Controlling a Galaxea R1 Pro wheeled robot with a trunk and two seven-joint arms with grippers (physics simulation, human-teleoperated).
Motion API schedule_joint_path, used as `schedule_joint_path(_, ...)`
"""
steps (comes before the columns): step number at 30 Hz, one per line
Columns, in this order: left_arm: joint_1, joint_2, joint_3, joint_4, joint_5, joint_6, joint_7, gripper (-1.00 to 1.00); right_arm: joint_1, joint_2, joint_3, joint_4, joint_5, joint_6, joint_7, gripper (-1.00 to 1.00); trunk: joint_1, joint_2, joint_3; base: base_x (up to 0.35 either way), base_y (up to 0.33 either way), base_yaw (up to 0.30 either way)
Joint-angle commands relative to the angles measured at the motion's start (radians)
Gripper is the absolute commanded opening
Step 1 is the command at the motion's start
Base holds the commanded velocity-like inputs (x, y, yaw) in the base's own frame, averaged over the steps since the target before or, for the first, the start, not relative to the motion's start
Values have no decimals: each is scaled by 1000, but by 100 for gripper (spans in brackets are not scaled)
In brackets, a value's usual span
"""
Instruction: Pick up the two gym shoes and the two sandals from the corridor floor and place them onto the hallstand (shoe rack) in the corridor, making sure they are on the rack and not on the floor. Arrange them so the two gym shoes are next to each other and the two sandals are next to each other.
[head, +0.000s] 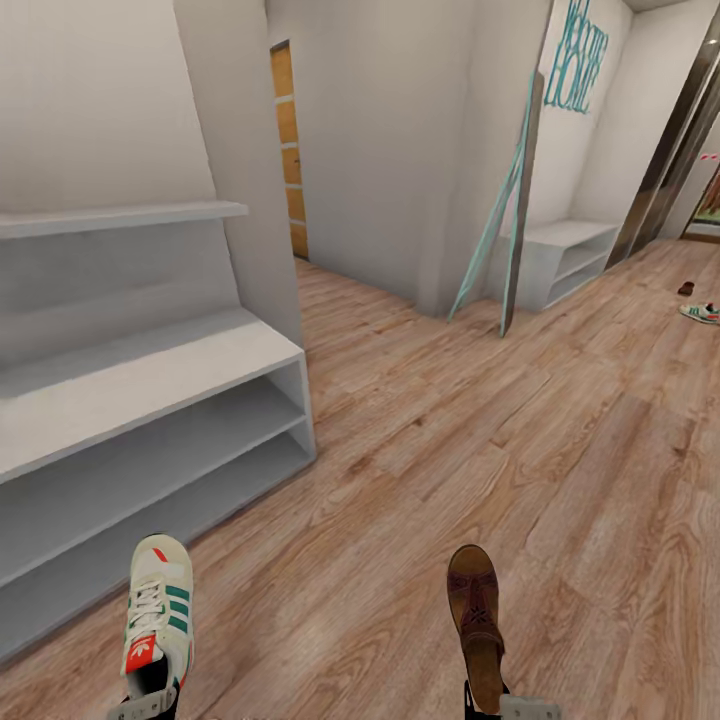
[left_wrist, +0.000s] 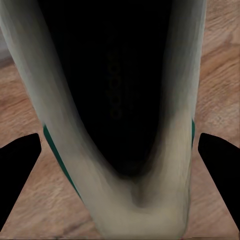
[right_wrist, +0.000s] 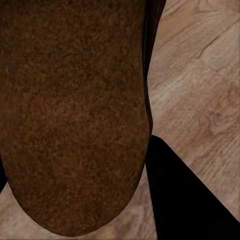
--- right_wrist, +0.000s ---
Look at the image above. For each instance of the sandal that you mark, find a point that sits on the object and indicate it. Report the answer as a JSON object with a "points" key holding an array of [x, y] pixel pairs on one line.
{"points": [[75, 114]]}

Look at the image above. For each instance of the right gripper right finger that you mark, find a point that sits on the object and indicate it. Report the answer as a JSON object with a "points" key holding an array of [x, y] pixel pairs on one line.
{"points": [[184, 208]]}

